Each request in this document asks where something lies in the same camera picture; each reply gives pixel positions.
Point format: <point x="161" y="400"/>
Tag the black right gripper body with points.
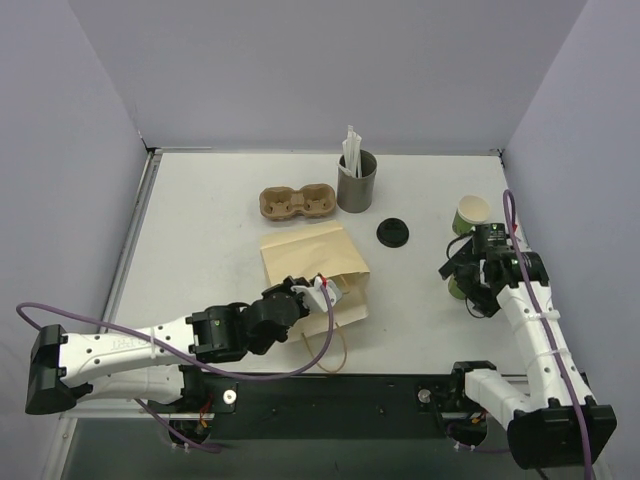
<point x="467" y="271"/>

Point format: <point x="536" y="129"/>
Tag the green paper coffee cup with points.
<point x="454" y="289"/>

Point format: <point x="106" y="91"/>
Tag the brown paper takeout bag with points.
<point x="327" y="249"/>

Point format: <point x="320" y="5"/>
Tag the brown pulp cup carrier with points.
<point x="310" y="201"/>

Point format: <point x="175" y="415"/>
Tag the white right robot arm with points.
<point x="558" y="422"/>

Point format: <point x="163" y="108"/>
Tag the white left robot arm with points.
<point x="67" y="368"/>

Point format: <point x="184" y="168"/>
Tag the stack of black lids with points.
<point x="393" y="232"/>

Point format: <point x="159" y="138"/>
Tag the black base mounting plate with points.
<point x="330" y="424"/>

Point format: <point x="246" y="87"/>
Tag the grey cylindrical straw holder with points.
<point x="355" y="194"/>

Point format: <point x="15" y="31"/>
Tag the white wrapped straws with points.
<point x="352" y="153"/>

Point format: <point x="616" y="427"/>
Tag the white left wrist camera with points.
<point x="318" y="295"/>

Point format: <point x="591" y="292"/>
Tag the aluminium frame rail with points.
<point x="184" y="393"/>

